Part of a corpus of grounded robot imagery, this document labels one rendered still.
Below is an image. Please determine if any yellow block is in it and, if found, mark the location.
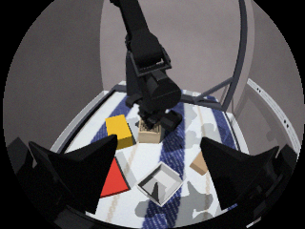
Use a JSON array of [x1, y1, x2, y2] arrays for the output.
[[105, 114, 133, 150]]

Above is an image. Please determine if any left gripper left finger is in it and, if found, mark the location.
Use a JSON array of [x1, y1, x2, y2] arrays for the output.
[[29, 134, 118, 215]]

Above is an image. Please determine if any red flat rectangular slab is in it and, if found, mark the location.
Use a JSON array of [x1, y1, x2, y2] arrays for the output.
[[100, 158, 129, 198]]

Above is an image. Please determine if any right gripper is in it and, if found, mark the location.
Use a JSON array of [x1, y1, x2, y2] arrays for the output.
[[125, 90, 183, 132]]

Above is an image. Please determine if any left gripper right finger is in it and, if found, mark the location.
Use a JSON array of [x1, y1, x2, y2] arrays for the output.
[[200, 136, 279, 211]]

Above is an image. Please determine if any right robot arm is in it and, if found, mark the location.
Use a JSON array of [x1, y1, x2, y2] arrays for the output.
[[110, 0, 181, 110]]

